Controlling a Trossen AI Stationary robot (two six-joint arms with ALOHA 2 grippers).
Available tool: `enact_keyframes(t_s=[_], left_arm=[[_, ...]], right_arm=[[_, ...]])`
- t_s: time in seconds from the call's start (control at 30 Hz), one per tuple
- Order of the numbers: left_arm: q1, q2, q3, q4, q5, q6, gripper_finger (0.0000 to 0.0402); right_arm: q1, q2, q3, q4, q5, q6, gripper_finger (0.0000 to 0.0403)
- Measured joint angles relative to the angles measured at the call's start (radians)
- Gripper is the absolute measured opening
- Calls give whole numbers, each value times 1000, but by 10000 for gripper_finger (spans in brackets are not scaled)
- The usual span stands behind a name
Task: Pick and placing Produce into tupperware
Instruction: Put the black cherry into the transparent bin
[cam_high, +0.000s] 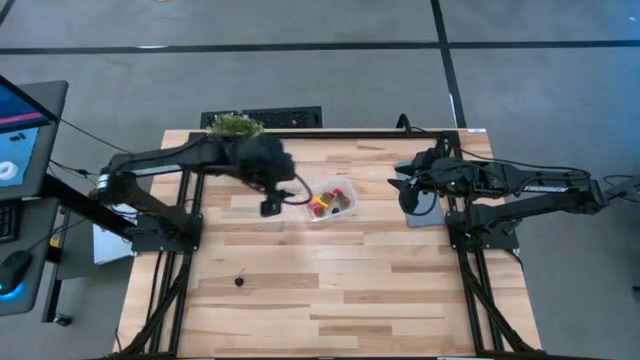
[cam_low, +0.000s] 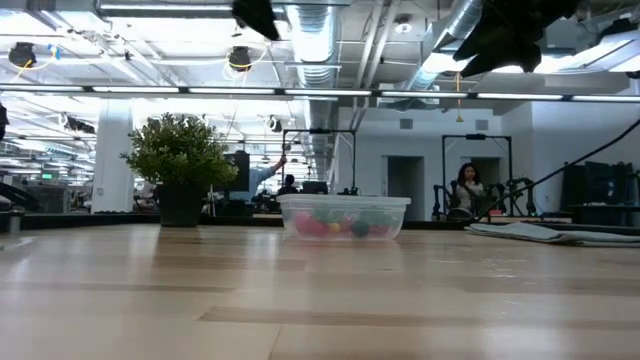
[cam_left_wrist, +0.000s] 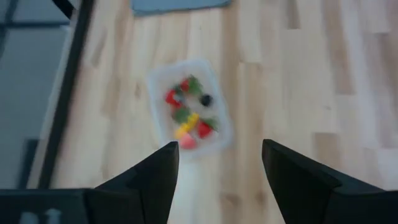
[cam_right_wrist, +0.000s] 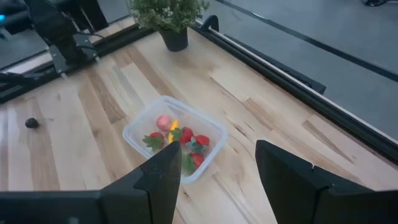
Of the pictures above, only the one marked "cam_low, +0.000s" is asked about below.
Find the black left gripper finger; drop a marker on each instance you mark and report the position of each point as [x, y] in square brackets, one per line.
[257, 17]

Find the black hanging ceiling camera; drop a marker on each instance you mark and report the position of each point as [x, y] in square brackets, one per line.
[240, 57]
[22, 54]

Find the clear plastic tupperware container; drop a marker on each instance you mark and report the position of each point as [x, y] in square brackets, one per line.
[300, 202]

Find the black robot rig frame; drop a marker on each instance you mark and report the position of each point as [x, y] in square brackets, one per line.
[320, 131]
[475, 136]

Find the dark toy berry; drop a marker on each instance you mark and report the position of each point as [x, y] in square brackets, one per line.
[360, 228]

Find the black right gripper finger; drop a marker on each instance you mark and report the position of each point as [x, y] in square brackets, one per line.
[492, 65]
[475, 50]

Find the silver ventilation duct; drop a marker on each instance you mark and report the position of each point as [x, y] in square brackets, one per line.
[315, 45]

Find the person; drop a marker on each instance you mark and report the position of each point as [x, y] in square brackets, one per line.
[288, 186]
[469, 187]
[257, 182]

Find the dark background monitors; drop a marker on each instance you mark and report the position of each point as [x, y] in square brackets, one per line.
[600, 185]

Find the grey tupperware lid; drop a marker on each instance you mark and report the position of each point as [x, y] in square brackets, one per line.
[540, 232]

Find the black aluminium table frame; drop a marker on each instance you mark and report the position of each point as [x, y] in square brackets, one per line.
[75, 221]

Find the long ceiling light strip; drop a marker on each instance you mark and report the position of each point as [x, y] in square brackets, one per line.
[325, 92]

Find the green potted plant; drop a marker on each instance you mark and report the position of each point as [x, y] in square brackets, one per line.
[180, 155]

